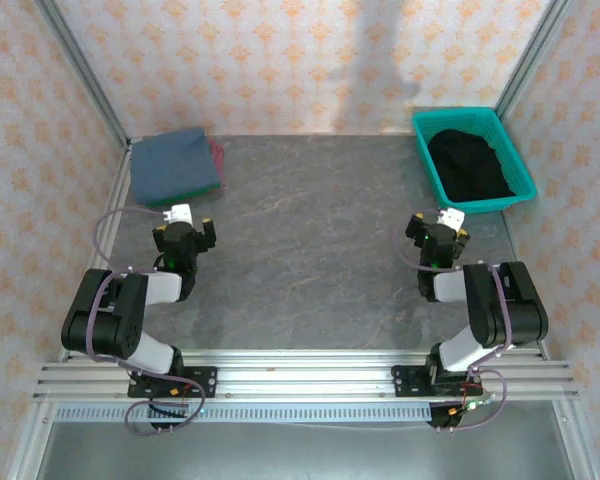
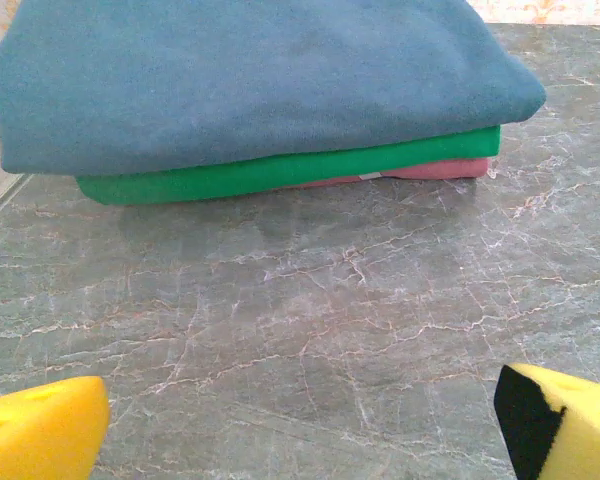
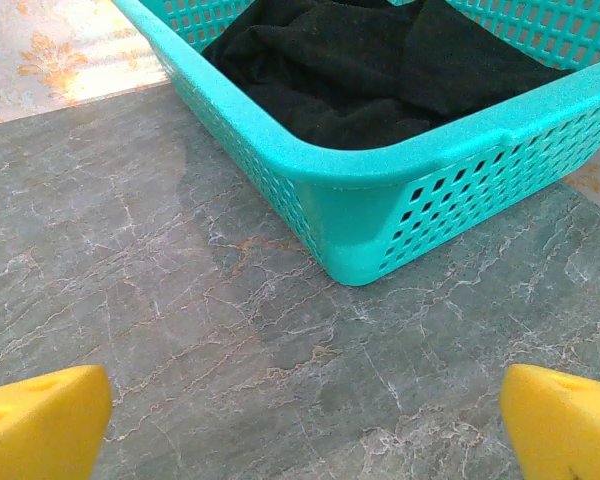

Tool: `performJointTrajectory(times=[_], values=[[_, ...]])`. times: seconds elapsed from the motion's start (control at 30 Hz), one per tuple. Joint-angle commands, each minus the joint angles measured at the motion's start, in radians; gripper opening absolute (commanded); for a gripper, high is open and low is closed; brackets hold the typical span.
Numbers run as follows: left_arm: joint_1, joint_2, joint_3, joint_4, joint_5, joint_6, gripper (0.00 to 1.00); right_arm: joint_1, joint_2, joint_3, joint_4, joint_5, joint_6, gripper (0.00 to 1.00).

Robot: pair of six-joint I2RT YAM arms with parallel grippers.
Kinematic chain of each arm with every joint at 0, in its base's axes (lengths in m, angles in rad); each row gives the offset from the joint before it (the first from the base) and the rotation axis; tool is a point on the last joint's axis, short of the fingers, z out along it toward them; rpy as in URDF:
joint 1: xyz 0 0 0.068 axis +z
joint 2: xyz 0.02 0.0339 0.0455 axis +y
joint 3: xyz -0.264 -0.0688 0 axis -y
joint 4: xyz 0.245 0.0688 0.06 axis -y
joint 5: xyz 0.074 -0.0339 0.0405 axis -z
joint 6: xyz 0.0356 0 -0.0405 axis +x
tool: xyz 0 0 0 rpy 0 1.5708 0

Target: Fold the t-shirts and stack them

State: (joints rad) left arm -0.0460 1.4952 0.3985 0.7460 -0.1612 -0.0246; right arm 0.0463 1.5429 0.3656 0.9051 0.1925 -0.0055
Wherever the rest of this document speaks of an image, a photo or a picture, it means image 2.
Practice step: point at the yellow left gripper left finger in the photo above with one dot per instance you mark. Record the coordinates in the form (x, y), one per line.
(40, 430)

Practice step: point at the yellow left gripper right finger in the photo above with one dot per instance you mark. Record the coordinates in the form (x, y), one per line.
(580, 430)

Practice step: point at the pink folded t-shirt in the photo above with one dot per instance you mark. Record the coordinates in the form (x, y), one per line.
(440, 170)

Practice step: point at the green folded t-shirt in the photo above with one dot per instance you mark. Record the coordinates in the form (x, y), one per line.
(220, 180)

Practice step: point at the blue folded t-shirt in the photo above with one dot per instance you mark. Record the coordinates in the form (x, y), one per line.
(240, 85)

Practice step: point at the aluminium table side rail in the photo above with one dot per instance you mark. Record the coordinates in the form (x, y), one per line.
(2, 202)

